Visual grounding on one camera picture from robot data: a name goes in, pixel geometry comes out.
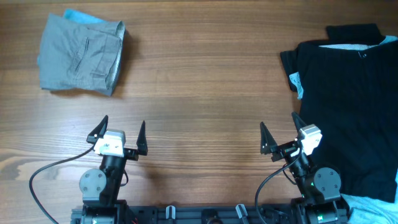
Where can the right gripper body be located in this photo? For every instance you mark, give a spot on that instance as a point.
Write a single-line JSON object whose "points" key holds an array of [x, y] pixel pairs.
{"points": [[283, 150]]}

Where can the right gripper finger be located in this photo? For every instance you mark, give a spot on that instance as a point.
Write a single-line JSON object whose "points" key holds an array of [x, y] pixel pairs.
{"points": [[267, 141], [298, 122]]}

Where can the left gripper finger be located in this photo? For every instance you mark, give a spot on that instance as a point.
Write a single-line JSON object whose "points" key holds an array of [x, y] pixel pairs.
{"points": [[100, 129], [141, 139]]}

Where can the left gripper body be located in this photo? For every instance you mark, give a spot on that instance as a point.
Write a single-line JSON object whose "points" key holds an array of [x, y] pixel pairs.
{"points": [[131, 154]]}

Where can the black shorts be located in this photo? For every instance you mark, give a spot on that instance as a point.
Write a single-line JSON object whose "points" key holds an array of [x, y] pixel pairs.
{"points": [[348, 109]]}

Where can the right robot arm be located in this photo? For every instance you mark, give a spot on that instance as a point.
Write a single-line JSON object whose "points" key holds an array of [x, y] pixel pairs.
{"points": [[319, 186]]}

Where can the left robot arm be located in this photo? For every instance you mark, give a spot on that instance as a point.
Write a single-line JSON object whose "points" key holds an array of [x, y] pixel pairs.
{"points": [[100, 187]]}

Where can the folded grey shorts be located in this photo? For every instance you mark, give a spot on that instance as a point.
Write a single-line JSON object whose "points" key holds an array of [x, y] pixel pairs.
{"points": [[98, 71]]}

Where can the light teal t-shirt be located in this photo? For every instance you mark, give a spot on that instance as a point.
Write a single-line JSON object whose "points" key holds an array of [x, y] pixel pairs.
{"points": [[370, 208]]}

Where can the black garment under pile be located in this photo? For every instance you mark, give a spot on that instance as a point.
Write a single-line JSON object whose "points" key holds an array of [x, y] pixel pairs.
{"points": [[367, 34]]}

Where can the light blue folded garment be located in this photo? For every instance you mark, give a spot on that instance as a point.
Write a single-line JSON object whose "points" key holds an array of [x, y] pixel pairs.
{"points": [[79, 17]]}

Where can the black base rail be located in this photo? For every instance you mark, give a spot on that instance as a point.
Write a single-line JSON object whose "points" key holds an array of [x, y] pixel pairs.
{"points": [[211, 214]]}

